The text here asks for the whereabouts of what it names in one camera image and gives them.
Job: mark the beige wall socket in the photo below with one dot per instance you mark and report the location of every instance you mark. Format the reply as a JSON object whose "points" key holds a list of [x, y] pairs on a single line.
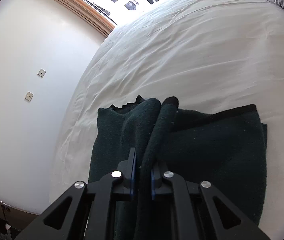
{"points": [[29, 96]]}

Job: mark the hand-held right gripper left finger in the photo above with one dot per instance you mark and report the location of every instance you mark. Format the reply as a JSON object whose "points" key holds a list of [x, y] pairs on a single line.
{"points": [[132, 177]]}

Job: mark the beige curtain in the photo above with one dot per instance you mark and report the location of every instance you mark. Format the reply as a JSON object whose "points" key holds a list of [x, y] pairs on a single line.
{"points": [[82, 7]]}

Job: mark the white sheeted bed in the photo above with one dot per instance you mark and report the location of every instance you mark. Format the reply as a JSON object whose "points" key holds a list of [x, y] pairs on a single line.
{"points": [[194, 55]]}

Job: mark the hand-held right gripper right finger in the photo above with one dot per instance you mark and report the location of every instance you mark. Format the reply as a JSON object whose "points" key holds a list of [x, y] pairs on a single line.
{"points": [[153, 183]]}

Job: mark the dark green sweater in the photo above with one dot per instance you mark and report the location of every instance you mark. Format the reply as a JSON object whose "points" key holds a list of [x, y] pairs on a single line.
{"points": [[219, 142]]}

